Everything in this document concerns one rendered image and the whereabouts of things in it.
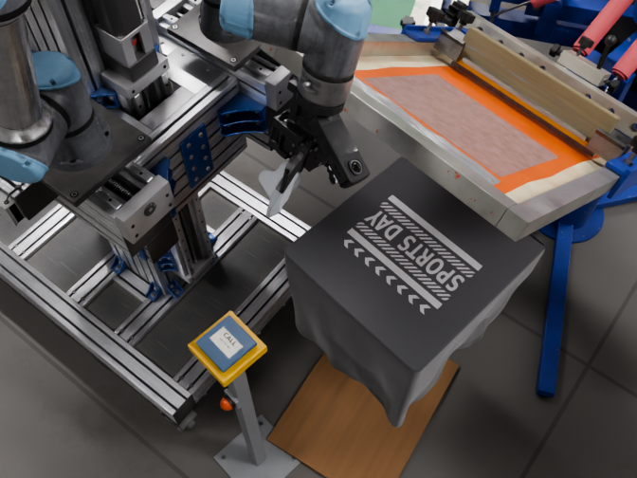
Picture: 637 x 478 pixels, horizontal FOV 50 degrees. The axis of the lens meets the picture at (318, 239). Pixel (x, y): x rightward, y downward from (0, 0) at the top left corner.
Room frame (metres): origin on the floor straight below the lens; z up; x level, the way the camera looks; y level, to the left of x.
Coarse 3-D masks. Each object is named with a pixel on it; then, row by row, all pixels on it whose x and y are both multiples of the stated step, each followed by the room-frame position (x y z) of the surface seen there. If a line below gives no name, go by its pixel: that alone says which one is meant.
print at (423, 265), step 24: (384, 216) 1.00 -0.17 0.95; (408, 216) 0.99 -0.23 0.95; (360, 240) 0.92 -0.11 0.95; (384, 240) 0.92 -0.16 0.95; (408, 240) 0.92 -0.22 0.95; (432, 240) 0.92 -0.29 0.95; (384, 264) 0.85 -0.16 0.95; (408, 264) 0.85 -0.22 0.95; (432, 264) 0.85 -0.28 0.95; (456, 264) 0.85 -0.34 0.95; (480, 264) 0.85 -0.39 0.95; (408, 288) 0.79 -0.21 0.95; (432, 288) 0.79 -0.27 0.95; (456, 288) 0.79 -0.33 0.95; (432, 312) 0.72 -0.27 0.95
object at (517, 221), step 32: (288, 64) 0.92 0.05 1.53; (352, 96) 0.83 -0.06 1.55; (384, 128) 0.76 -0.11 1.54; (416, 160) 0.70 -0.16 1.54; (448, 160) 0.69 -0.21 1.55; (480, 192) 0.63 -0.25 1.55; (576, 192) 0.72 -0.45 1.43; (608, 192) 0.83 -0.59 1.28; (512, 224) 0.57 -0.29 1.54; (544, 224) 0.62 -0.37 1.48
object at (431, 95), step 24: (360, 72) 1.02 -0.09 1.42; (384, 72) 1.06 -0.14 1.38; (408, 72) 1.11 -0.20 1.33; (432, 72) 1.17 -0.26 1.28; (456, 72) 1.23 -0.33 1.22; (408, 96) 0.98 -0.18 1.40; (432, 96) 1.02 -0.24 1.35; (456, 96) 1.07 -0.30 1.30; (480, 96) 1.12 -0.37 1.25; (432, 120) 0.89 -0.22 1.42
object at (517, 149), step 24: (456, 120) 0.93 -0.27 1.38; (480, 120) 0.97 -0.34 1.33; (504, 120) 1.02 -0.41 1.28; (528, 120) 1.07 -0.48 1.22; (456, 144) 0.82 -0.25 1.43; (480, 144) 0.86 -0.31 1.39; (504, 144) 0.89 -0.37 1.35; (528, 144) 0.93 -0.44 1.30; (552, 144) 0.98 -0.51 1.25; (504, 168) 0.79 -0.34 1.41; (528, 168) 0.82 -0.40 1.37; (552, 168) 0.85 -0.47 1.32; (504, 192) 0.70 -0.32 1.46
